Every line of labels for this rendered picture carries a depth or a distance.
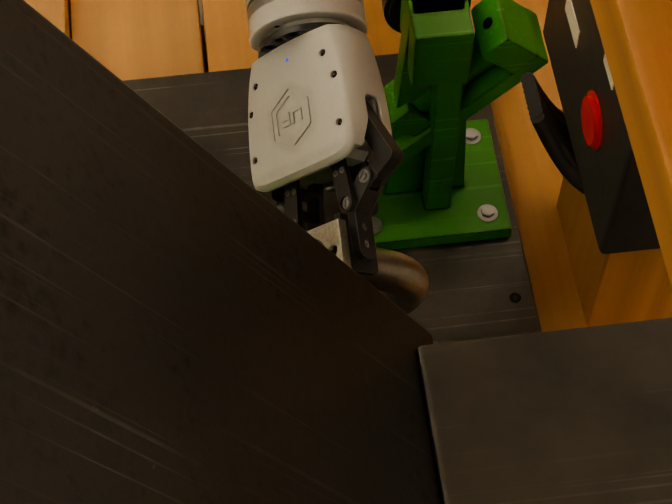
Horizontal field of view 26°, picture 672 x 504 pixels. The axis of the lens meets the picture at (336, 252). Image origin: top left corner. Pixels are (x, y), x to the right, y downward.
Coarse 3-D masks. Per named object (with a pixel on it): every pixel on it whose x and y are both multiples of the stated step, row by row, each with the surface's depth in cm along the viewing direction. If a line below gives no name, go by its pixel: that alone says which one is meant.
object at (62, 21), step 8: (24, 0) 153; (32, 0) 153; (40, 0) 153; (48, 0) 153; (56, 0) 153; (64, 0) 153; (40, 8) 153; (48, 8) 153; (56, 8) 153; (64, 8) 153; (48, 16) 152; (56, 16) 152; (64, 16) 152; (56, 24) 151; (64, 24) 152; (64, 32) 151
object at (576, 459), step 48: (528, 336) 94; (576, 336) 94; (624, 336) 94; (432, 384) 92; (480, 384) 92; (528, 384) 92; (576, 384) 92; (624, 384) 92; (432, 432) 90; (480, 432) 90; (528, 432) 90; (576, 432) 90; (624, 432) 90; (480, 480) 89; (528, 480) 89; (576, 480) 89; (624, 480) 89
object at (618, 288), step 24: (576, 192) 133; (576, 216) 134; (576, 240) 135; (576, 264) 136; (600, 264) 127; (624, 264) 125; (648, 264) 126; (600, 288) 129; (624, 288) 129; (648, 288) 130; (600, 312) 132; (624, 312) 133; (648, 312) 134
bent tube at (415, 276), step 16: (336, 224) 96; (320, 240) 97; (336, 240) 96; (384, 256) 101; (400, 256) 102; (384, 272) 101; (400, 272) 102; (416, 272) 103; (384, 288) 102; (400, 288) 103; (416, 288) 104; (400, 304) 107; (416, 304) 108
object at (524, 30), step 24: (504, 0) 121; (480, 24) 121; (504, 24) 119; (528, 24) 122; (480, 48) 120; (504, 48) 119; (528, 48) 120; (480, 72) 124; (504, 72) 123; (480, 96) 125; (408, 120) 127; (408, 144) 130
